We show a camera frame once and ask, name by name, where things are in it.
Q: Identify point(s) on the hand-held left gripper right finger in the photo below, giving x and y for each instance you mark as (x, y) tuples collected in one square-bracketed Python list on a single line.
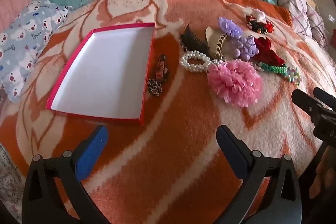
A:
[(233, 150)]

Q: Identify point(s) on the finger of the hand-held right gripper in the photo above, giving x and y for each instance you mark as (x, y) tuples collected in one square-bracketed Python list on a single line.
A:
[(324, 95), (303, 99)]

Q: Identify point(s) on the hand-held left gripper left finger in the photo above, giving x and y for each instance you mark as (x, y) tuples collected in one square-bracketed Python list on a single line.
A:
[(92, 153)]

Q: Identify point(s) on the blue bird hair clip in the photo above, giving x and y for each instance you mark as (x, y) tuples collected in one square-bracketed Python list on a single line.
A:
[(292, 76)]

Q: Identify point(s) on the red bow hair clip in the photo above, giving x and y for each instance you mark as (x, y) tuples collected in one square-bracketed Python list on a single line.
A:
[(267, 52)]

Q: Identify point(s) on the pink ruffled scrunchie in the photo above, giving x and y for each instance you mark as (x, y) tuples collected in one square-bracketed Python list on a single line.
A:
[(236, 82)]

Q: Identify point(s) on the red shallow box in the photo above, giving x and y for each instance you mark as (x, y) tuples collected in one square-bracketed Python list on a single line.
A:
[(105, 69)]

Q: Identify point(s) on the beige claw hair clip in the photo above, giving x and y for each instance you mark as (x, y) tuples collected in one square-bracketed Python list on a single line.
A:
[(214, 39)]

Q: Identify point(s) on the person's right hand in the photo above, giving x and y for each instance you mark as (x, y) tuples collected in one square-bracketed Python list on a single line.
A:
[(325, 169)]

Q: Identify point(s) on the orange and cream blanket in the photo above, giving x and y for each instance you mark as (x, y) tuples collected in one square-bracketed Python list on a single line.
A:
[(170, 121)]

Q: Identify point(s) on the red flower hair clip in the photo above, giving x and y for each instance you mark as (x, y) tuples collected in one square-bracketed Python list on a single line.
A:
[(269, 27)]

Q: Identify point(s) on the grey floral sheet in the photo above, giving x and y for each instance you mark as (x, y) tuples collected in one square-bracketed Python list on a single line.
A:
[(8, 182)]

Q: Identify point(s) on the plaid pillow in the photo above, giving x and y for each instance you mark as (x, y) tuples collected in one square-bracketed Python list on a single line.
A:
[(296, 3)]

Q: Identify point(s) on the brown hair clips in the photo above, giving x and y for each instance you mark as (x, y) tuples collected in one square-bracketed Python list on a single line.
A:
[(161, 67)]

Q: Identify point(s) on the black claw hair clip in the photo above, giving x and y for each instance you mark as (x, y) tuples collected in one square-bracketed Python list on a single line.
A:
[(193, 40)]

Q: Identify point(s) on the blue bear print pillow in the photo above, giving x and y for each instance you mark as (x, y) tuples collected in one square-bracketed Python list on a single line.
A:
[(26, 43)]

